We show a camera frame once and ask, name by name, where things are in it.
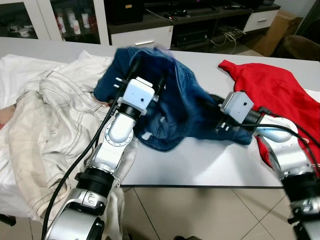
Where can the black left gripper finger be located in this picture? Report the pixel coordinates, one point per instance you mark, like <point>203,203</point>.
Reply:
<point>162,86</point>
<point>136,69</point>

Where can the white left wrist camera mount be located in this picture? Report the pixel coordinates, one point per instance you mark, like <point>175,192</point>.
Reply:
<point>140,92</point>

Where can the black speaker box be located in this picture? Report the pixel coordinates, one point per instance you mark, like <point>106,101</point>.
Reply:
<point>125,11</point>

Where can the small white cabinet drawer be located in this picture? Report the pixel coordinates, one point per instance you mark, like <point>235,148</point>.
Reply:
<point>261,20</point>

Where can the blue denim jacket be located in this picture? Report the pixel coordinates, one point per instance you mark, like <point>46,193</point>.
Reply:
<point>190,100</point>

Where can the white TV cabinet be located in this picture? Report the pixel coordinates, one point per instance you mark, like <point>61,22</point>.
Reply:
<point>101,22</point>

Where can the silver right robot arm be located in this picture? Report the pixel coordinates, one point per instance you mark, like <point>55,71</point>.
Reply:
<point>285,155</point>

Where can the black AV receiver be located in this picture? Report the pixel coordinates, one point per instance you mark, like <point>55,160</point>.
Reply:
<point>190,39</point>

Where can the tall cardboard box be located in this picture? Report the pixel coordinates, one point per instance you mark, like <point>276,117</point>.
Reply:
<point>272,37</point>

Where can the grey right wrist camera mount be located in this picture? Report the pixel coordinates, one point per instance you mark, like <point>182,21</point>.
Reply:
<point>240,106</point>

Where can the red shirt white trim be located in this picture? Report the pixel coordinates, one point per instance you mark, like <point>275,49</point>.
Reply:
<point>280,90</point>

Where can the wide white cabinet drawer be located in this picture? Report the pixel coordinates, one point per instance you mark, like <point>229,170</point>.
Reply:
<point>140,37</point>

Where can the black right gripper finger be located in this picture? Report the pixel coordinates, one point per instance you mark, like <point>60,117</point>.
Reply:
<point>216,100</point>

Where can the cream trousers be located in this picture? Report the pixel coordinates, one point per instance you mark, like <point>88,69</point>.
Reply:
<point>55,125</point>

